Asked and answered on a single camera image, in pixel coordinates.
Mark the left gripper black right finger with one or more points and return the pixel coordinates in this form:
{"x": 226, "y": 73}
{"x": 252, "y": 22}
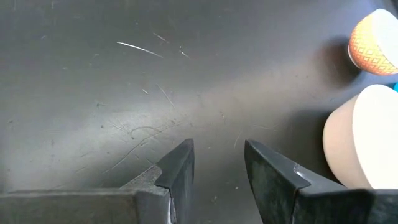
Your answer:
{"x": 273, "y": 186}

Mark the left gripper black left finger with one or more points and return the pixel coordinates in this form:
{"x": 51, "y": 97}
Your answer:
{"x": 174, "y": 186}

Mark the beige bowl with white inside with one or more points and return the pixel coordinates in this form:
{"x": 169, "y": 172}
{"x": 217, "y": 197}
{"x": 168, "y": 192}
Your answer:
{"x": 342, "y": 146}

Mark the blue plastic object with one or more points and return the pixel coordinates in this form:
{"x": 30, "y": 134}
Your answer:
{"x": 395, "y": 87}

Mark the orange diamond-patterned bowl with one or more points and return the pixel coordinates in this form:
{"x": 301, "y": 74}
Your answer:
{"x": 365, "y": 53}

